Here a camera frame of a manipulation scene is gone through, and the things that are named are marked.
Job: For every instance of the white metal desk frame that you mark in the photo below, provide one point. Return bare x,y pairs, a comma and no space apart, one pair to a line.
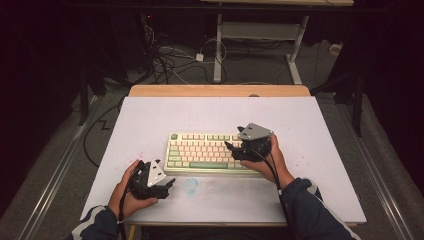
218,50

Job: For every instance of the person's left hand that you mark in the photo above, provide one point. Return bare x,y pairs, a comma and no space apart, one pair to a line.
121,200

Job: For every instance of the dark metal stand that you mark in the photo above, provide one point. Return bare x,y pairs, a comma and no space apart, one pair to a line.
83,100
357,110

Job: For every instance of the pale green mechanical keyboard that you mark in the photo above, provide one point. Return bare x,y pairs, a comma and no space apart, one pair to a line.
200,153

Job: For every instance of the white power adapter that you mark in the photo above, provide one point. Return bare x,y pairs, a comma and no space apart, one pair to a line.
199,57

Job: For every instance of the white table cover sheet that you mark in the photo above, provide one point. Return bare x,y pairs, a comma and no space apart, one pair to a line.
216,113

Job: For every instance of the person's right hand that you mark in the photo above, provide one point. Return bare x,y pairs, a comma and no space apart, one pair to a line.
276,166

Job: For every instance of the metal floor rail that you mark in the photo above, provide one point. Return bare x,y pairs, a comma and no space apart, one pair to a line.
53,180
383,186

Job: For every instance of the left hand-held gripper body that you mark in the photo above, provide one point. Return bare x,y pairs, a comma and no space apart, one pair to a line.
148,183

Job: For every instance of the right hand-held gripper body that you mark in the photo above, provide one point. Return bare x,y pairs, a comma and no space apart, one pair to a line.
255,133

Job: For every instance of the wooden table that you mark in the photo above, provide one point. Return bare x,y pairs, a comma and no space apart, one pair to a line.
216,90

